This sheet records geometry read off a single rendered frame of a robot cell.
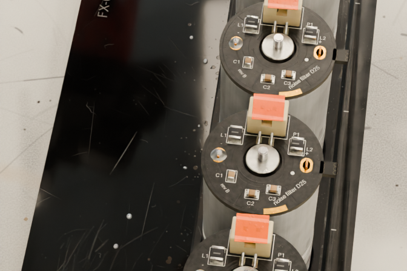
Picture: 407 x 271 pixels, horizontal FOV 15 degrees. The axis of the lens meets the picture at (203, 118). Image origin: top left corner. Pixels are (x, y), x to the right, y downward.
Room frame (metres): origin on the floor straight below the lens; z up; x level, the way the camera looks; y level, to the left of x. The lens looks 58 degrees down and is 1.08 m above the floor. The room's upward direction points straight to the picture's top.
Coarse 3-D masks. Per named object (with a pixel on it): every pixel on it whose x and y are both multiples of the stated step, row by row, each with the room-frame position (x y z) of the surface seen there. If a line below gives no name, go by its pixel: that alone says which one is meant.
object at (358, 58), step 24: (360, 0) 0.20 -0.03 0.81; (360, 24) 0.19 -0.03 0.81; (360, 48) 0.19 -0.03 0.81; (360, 72) 0.18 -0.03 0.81; (360, 96) 0.17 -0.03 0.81; (360, 120) 0.17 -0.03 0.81; (360, 144) 0.16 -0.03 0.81; (336, 168) 0.16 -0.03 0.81; (360, 168) 0.16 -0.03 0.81; (336, 192) 0.15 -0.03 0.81; (336, 216) 0.15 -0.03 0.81; (336, 240) 0.14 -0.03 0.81; (336, 264) 0.14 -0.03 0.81
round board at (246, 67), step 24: (240, 24) 0.19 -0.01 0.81; (264, 24) 0.19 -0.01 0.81; (312, 24) 0.19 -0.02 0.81; (240, 48) 0.19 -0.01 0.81; (312, 48) 0.19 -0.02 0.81; (240, 72) 0.18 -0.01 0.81; (264, 72) 0.18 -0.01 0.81; (288, 72) 0.18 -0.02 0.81; (312, 72) 0.18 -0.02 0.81; (288, 96) 0.17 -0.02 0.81
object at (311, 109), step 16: (272, 48) 0.19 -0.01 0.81; (288, 48) 0.19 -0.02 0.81; (320, 48) 0.19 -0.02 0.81; (224, 80) 0.18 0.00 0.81; (224, 96) 0.18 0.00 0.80; (240, 96) 0.18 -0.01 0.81; (304, 96) 0.18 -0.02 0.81; (320, 96) 0.18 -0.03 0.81; (224, 112) 0.18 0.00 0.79; (288, 112) 0.17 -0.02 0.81; (304, 112) 0.18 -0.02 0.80; (320, 112) 0.18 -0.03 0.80; (320, 128) 0.18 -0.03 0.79; (320, 144) 0.18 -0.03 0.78
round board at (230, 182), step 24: (240, 120) 0.17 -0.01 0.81; (288, 120) 0.17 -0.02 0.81; (216, 144) 0.16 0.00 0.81; (240, 144) 0.16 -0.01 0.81; (288, 144) 0.16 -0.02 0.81; (312, 144) 0.16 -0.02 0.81; (216, 168) 0.16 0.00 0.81; (240, 168) 0.16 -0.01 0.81; (288, 168) 0.16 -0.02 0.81; (312, 168) 0.16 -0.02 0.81; (216, 192) 0.15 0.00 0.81; (240, 192) 0.15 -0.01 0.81; (264, 192) 0.15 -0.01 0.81; (288, 192) 0.15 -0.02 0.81; (312, 192) 0.15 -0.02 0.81
